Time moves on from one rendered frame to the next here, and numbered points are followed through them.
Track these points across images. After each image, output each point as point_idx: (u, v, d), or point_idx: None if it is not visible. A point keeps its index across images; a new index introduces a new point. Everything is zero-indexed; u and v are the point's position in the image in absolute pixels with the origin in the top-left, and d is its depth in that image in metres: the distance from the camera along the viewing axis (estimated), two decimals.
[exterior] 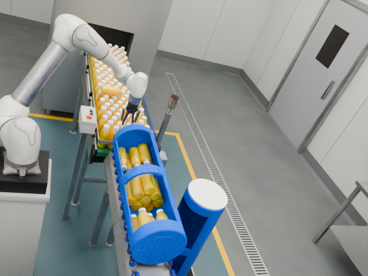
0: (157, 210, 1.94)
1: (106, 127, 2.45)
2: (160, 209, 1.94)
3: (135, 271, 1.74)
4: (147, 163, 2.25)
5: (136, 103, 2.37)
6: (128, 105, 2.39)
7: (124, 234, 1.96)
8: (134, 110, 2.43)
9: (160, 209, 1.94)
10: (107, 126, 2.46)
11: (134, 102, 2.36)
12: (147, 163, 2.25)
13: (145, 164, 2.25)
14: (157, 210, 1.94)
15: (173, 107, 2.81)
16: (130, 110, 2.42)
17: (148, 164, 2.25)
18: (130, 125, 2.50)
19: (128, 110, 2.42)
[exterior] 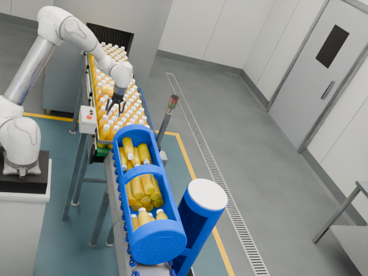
0: (157, 210, 1.94)
1: (106, 127, 2.45)
2: (160, 209, 1.94)
3: (135, 271, 1.74)
4: (147, 163, 2.25)
5: (121, 93, 2.36)
6: (114, 95, 2.38)
7: (124, 234, 1.96)
8: (119, 101, 2.42)
9: (160, 209, 1.94)
10: (107, 126, 2.46)
11: (120, 92, 2.35)
12: (147, 163, 2.25)
13: (145, 164, 2.25)
14: (157, 210, 1.94)
15: (173, 107, 2.81)
16: (115, 101, 2.41)
17: (148, 164, 2.25)
18: (118, 115, 2.50)
19: (113, 100, 2.42)
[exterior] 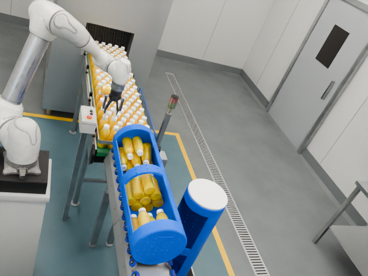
0: (157, 210, 1.94)
1: (106, 127, 2.45)
2: (160, 209, 1.94)
3: (135, 271, 1.74)
4: (147, 163, 2.25)
5: (119, 90, 2.28)
6: (111, 92, 2.30)
7: (124, 234, 1.96)
8: (117, 98, 2.34)
9: (160, 209, 1.94)
10: (107, 126, 2.46)
11: (118, 88, 2.27)
12: (147, 163, 2.25)
13: (144, 163, 2.25)
14: (157, 210, 1.94)
15: (173, 107, 2.81)
16: (113, 98, 2.33)
17: (147, 164, 2.25)
18: (115, 113, 2.41)
19: (111, 98, 2.33)
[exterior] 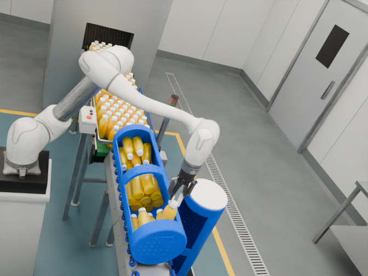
0: (157, 210, 1.94)
1: (174, 206, 1.72)
2: (160, 209, 1.94)
3: (135, 271, 1.74)
4: (147, 163, 2.25)
5: (194, 172, 1.58)
6: (182, 175, 1.60)
7: (124, 234, 1.96)
8: (189, 181, 1.64)
9: (160, 209, 1.94)
10: (175, 205, 1.73)
11: (192, 171, 1.57)
12: (147, 163, 2.25)
13: (144, 163, 2.25)
14: (157, 210, 1.94)
15: (173, 107, 2.81)
16: (183, 182, 1.63)
17: (147, 164, 2.25)
18: (182, 200, 1.71)
19: (180, 180, 1.64)
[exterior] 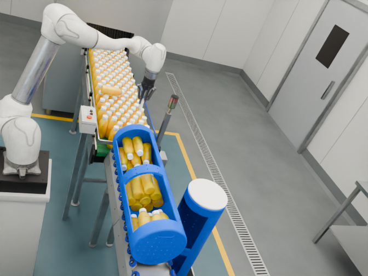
0: (157, 210, 1.94)
1: (155, 210, 1.86)
2: (160, 210, 1.95)
3: (135, 271, 1.74)
4: (147, 163, 2.25)
5: None
6: None
7: (124, 234, 1.96)
8: None
9: (160, 210, 1.94)
10: (156, 210, 1.87)
11: None
12: (147, 163, 2.25)
13: (144, 163, 2.25)
14: (158, 210, 1.94)
15: (173, 107, 2.81)
16: None
17: (147, 164, 2.25)
18: None
19: None
